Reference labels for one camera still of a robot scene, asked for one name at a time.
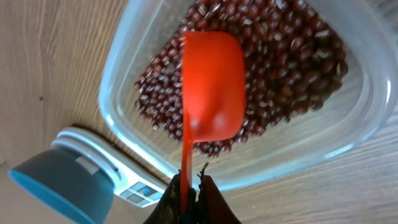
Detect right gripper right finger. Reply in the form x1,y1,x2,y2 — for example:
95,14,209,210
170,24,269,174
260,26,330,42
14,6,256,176
196,162,241,224

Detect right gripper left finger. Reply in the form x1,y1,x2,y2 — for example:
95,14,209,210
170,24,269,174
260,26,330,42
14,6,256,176
144,174,197,224

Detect red scoop with blue handle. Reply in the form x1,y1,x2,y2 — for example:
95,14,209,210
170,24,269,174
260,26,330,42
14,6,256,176
180,31,246,213

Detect red beans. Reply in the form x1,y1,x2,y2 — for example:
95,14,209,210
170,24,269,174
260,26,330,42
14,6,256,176
134,0,348,157

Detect white digital kitchen scale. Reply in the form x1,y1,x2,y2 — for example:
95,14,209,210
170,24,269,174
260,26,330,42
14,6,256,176
51,127,167,208

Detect blue metal bowl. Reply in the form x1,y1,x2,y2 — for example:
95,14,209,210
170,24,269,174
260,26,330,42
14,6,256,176
8,147,114,223

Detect clear plastic container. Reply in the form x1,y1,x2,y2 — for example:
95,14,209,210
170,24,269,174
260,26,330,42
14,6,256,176
98,0,397,190

